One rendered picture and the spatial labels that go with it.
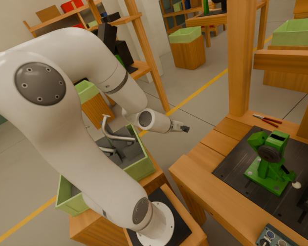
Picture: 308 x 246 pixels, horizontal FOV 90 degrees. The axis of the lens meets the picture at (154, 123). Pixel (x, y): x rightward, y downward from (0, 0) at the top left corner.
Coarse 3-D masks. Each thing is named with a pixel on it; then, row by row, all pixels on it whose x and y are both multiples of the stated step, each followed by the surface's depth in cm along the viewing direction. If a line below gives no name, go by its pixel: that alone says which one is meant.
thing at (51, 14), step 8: (72, 0) 472; (80, 0) 482; (96, 0) 499; (48, 8) 451; (56, 8) 458; (64, 8) 469; (72, 8) 479; (80, 8) 481; (40, 16) 450; (48, 16) 458; (56, 16) 466; (64, 16) 468; (80, 16) 492; (104, 16) 533; (40, 24) 450; (48, 24) 456; (80, 24) 504; (88, 24) 515; (96, 24) 529; (32, 32) 447
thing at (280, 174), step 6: (258, 132) 63; (264, 132) 61; (252, 138) 63; (258, 138) 60; (264, 138) 61; (252, 144) 63; (258, 144) 61; (282, 162) 61; (270, 168) 64; (276, 168) 63; (282, 168) 62; (276, 174) 63; (282, 174) 63; (288, 174) 61; (294, 174) 61; (282, 180) 63; (288, 180) 61
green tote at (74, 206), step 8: (128, 128) 128; (136, 136) 113; (112, 144) 131; (144, 152) 99; (144, 160) 96; (128, 168) 95; (136, 168) 98; (144, 168) 101; (152, 168) 104; (136, 176) 102; (144, 176) 105; (64, 184) 107; (64, 192) 103; (56, 200) 94; (64, 200) 99; (72, 200) 92; (80, 200) 95; (56, 208) 91; (64, 208) 94; (72, 208) 96; (80, 208) 99; (88, 208) 102; (72, 216) 99
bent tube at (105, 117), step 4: (104, 116) 106; (108, 116) 105; (104, 120) 106; (104, 124) 106; (104, 128) 106; (104, 132) 106; (108, 136) 107; (112, 136) 108; (116, 136) 110; (120, 136) 111; (120, 140) 111; (124, 140) 111; (128, 140) 112; (132, 140) 112
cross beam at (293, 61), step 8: (256, 56) 82; (264, 56) 80; (272, 56) 77; (280, 56) 74; (288, 56) 72; (296, 56) 70; (304, 56) 68; (256, 64) 85; (264, 64) 82; (272, 64) 79; (280, 64) 76; (288, 64) 74; (296, 64) 72; (304, 64) 70; (288, 72) 76; (296, 72) 73; (304, 72) 71
